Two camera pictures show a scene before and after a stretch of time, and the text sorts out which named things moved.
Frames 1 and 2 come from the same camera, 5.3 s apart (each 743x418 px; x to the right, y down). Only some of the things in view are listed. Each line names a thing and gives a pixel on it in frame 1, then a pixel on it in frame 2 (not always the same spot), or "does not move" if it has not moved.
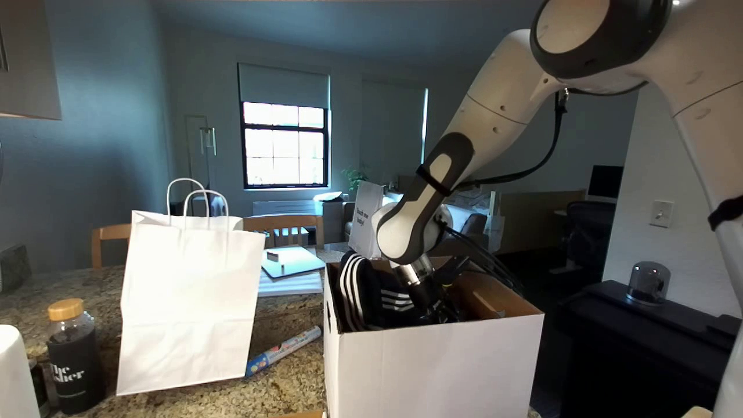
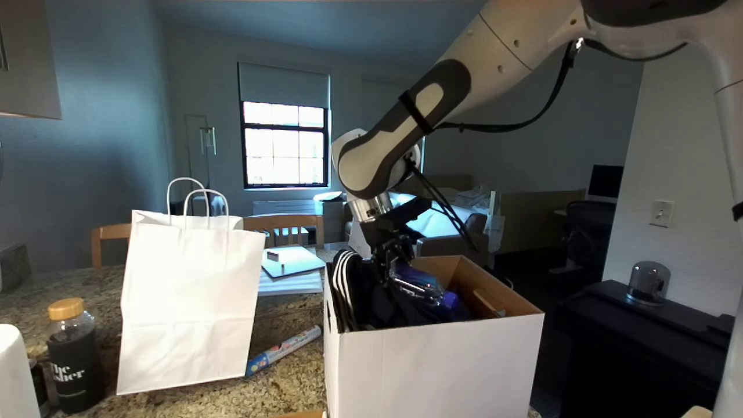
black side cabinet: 618,357 does not move
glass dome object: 651,278 does not move
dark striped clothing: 372,294 does not move
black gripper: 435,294 → 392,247
